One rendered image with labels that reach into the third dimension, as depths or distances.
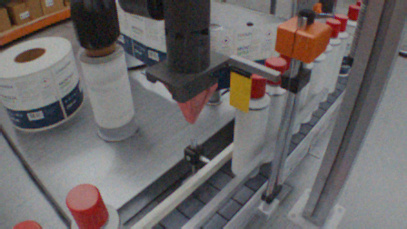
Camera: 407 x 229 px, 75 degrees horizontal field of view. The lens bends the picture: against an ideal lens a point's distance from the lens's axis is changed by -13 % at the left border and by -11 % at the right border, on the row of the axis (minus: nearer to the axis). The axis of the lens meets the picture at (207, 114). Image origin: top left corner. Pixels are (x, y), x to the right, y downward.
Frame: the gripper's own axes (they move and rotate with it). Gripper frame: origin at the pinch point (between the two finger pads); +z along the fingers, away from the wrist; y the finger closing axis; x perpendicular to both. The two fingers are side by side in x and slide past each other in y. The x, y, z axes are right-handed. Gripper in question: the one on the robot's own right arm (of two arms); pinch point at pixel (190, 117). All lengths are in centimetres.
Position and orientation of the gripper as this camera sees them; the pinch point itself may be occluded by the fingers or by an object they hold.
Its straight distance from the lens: 45.3
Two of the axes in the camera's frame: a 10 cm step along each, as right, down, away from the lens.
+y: -6.5, 4.6, -6.0
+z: 0.0, 7.9, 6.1
